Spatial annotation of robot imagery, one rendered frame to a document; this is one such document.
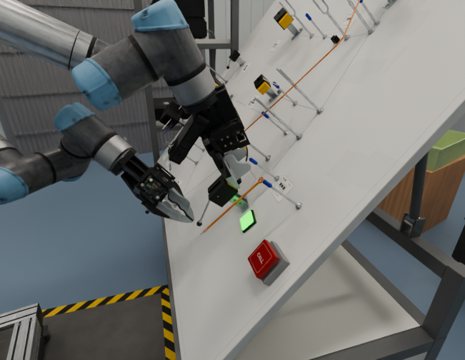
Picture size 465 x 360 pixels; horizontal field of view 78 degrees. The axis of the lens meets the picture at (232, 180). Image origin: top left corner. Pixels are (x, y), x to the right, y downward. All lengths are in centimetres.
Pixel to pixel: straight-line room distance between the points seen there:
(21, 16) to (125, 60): 20
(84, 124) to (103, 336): 142
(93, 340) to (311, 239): 157
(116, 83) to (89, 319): 168
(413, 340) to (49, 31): 99
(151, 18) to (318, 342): 75
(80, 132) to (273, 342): 64
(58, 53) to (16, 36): 6
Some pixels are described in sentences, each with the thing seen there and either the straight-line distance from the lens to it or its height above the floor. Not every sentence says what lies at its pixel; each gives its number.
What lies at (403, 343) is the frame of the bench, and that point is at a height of 80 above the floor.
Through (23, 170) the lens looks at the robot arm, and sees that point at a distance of 68.
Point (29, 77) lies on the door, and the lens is 411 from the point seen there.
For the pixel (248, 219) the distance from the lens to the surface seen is 63.
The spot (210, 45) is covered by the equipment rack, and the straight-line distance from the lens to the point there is 156.
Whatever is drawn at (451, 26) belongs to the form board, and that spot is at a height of 147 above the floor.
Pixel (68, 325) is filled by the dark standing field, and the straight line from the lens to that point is 204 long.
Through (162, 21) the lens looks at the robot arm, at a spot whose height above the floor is 147.
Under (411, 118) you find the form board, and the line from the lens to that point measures 53.
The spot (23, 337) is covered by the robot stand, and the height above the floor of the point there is 23.
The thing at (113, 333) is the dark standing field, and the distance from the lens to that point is 190.
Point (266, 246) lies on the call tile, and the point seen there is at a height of 112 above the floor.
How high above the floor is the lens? 144
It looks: 26 degrees down
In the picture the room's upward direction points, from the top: straight up
